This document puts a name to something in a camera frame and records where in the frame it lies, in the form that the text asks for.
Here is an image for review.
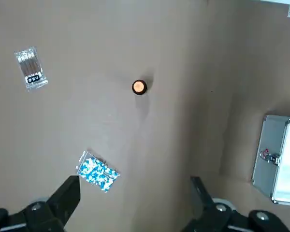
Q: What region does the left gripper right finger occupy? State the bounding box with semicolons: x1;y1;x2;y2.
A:
183;176;290;232

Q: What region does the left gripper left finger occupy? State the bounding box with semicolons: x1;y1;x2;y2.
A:
0;175;82;232

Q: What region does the silver aluminium medicine case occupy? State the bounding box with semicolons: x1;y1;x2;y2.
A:
250;114;290;208

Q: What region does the blue white capsule bag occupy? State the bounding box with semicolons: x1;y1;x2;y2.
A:
75;150;121;194

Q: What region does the brown bottle orange cap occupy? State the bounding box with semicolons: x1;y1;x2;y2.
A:
131;79;148;97

